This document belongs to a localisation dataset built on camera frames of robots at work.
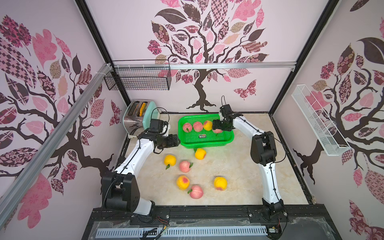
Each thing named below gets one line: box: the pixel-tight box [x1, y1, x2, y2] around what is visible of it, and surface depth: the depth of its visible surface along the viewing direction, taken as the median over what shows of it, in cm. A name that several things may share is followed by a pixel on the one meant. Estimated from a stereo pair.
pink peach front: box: [187, 185, 204, 199], surface depth 78 cm
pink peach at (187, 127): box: [183, 122, 192, 133], surface depth 106 cm
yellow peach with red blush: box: [203, 120, 213, 131], surface depth 107 cm
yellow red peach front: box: [176, 175, 190, 191], surface depth 81 cm
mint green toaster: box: [122, 99, 161, 138], surface depth 102 cm
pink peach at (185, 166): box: [179, 160, 194, 173], surface depth 87 cm
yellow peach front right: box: [214, 176, 228, 191], surface depth 81 cm
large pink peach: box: [193, 121, 203, 132], surface depth 107 cm
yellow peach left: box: [163, 154, 177, 170], surface depth 91 cm
